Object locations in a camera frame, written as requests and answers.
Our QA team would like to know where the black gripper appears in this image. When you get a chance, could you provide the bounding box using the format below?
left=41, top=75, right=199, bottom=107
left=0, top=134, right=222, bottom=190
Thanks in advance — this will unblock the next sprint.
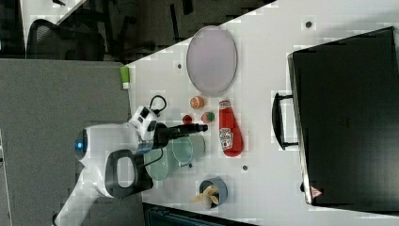
left=153, top=122, right=208, bottom=149

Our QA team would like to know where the red plush ketchup bottle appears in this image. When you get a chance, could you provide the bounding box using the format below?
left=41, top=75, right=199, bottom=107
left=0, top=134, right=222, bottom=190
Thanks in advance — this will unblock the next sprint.
left=218, top=100, right=244, bottom=157

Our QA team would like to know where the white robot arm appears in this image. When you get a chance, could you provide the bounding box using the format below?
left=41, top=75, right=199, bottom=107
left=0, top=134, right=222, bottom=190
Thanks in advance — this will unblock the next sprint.
left=53, top=121, right=208, bottom=226

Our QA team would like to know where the green oval strainer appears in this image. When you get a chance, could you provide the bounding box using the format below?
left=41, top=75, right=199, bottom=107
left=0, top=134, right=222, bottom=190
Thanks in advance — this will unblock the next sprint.
left=143, top=137, right=189, bottom=182

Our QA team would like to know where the red strawberry toy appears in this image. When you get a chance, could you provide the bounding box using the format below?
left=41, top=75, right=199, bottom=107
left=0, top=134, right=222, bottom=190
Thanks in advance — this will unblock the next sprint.
left=183, top=115, right=193, bottom=124

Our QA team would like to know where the pink plush toy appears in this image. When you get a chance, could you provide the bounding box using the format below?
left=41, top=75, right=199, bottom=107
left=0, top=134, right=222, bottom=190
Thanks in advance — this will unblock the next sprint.
left=201, top=111, right=215, bottom=123

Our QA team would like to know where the green plastic cup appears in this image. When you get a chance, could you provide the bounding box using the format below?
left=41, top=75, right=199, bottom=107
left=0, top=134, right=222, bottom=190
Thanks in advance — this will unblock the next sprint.
left=172, top=136, right=206, bottom=167

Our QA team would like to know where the orange slice toy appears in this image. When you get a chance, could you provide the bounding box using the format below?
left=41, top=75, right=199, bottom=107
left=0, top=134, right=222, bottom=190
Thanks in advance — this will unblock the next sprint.
left=190, top=96, right=204, bottom=109

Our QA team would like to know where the blue cup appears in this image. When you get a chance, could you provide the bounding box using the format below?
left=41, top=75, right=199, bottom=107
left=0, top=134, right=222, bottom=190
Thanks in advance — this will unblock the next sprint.
left=199, top=176, right=229, bottom=208

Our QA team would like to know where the lavender round plate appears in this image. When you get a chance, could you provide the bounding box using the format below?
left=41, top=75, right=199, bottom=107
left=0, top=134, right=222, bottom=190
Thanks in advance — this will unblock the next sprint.
left=186, top=25, right=237, bottom=97

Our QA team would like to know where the black office chair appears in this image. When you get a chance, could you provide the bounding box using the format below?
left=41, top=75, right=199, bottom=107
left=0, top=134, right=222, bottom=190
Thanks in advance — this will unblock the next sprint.
left=25, top=19, right=105, bottom=61

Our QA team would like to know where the silver black toaster oven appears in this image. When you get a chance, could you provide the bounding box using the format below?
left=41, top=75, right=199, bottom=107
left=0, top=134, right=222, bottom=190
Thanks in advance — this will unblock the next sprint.
left=287, top=26, right=399, bottom=216

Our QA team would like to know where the black cable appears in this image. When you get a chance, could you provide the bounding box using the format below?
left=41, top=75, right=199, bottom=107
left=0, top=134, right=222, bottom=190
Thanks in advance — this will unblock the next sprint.
left=148, top=94, right=168, bottom=117

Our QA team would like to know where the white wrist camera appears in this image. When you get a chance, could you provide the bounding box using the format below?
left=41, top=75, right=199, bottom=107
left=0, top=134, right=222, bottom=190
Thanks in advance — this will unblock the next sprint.
left=129, top=105, right=157, bottom=140

